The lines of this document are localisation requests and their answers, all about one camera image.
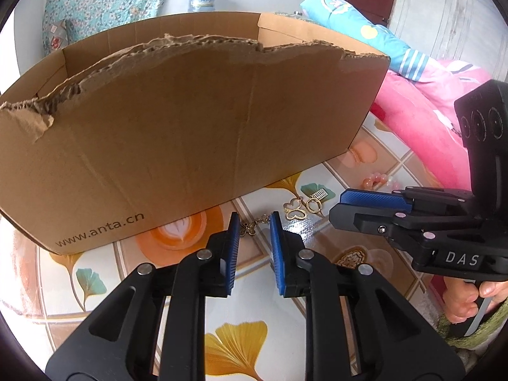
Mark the pink quilt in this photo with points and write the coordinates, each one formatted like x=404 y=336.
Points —
x=416 y=127

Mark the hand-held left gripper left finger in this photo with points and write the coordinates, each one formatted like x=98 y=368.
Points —
x=234 y=246

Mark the labelled water dispenser bottle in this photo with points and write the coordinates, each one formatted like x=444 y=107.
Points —
x=202 y=2

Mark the brown cardboard box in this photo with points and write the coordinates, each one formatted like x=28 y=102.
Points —
x=158 y=147

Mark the tile print tablecloth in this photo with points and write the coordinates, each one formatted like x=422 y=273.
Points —
x=254 y=313

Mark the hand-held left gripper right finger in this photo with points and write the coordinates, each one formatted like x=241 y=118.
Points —
x=278 y=254

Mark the small comb-shaped charm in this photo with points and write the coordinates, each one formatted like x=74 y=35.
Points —
x=319 y=194

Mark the blue cartoon pillow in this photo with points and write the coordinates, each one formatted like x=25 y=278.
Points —
x=357 y=20

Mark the green plush cloth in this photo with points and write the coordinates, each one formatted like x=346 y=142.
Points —
x=446 y=331

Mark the gold butterfly pendant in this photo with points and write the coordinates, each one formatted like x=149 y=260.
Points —
x=294 y=208

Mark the grey speckled cloth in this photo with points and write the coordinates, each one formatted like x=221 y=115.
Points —
x=297 y=16

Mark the grey patterned pillow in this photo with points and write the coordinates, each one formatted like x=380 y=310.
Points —
x=55 y=33

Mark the person's right hand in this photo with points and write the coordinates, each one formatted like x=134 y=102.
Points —
x=460 y=301

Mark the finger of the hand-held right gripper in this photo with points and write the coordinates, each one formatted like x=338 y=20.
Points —
x=357 y=222
x=373 y=200

